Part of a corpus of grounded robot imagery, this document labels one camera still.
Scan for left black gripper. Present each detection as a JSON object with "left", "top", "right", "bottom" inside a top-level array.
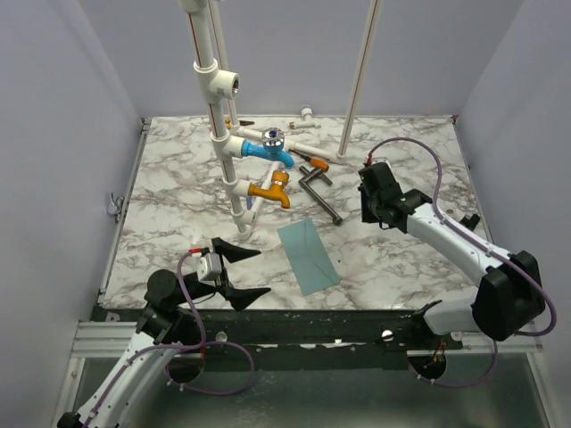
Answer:
[{"left": 175, "top": 238, "right": 271, "bottom": 309}]

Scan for white pipe elbow fitting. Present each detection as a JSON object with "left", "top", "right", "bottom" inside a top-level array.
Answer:
[{"left": 289, "top": 105, "right": 320, "bottom": 130}]

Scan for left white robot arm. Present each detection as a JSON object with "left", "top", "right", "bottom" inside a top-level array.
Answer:
[{"left": 56, "top": 237, "right": 269, "bottom": 427}]

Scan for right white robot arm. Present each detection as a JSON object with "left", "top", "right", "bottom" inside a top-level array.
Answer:
[{"left": 359, "top": 162, "right": 546, "bottom": 350}]

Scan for orange plastic faucet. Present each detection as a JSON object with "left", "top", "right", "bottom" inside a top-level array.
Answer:
[{"left": 248, "top": 170, "right": 291, "bottom": 209}]

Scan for grey metal rod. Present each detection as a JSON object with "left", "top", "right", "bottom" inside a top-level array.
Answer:
[{"left": 298, "top": 166, "right": 343, "bottom": 226}]

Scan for blue plastic faucet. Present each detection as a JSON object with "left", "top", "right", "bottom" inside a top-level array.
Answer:
[{"left": 241, "top": 128, "right": 294, "bottom": 169}]

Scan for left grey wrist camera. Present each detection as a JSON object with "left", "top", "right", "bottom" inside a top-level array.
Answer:
[{"left": 196, "top": 252, "right": 223, "bottom": 282}]

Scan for black metal base rail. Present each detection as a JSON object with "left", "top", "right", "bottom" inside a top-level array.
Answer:
[{"left": 88, "top": 307, "right": 523, "bottom": 371}]

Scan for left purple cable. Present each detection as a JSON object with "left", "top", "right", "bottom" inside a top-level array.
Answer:
[{"left": 79, "top": 249, "right": 257, "bottom": 424}]

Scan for purple cable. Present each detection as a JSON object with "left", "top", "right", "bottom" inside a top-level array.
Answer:
[
  {"left": 364, "top": 136, "right": 559, "bottom": 388},
  {"left": 79, "top": 249, "right": 257, "bottom": 424}
]

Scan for orange handled screwdriver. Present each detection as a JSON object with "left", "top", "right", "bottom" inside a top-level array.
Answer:
[{"left": 292, "top": 150, "right": 329, "bottom": 172}]

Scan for orange handled pliers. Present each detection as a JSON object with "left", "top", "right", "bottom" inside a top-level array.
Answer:
[{"left": 225, "top": 117, "right": 255, "bottom": 130}]

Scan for white pvc pipe frame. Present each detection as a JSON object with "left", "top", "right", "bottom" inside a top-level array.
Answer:
[{"left": 179, "top": 1, "right": 383, "bottom": 240}]

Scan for black handle tool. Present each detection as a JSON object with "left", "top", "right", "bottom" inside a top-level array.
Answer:
[{"left": 460, "top": 214, "right": 481, "bottom": 231}]

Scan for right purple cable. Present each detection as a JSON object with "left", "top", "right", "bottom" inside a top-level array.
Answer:
[{"left": 364, "top": 136, "right": 559, "bottom": 388}]

